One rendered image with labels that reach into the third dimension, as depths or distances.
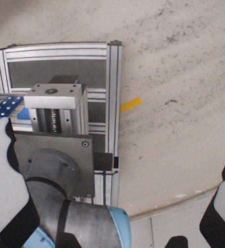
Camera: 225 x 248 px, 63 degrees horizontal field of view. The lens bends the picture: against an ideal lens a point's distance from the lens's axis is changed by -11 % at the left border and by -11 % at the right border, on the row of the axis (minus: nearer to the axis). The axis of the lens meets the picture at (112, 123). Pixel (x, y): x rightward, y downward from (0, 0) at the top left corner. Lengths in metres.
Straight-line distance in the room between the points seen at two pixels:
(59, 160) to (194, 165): 1.70
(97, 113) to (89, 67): 0.33
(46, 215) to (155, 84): 1.29
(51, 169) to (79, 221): 0.15
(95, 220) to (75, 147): 0.19
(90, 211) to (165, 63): 1.25
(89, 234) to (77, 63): 1.05
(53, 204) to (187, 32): 1.35
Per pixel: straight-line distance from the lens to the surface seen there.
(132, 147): 1.80
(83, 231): 0.40
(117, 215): 0.42
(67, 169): 0.51
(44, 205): 0.42
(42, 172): 0.48
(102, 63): 1.26
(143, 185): 2.15
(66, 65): 1.30
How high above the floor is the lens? 1.42
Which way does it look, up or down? 59 degrees down
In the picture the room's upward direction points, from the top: 175 degrees counter-clockwise
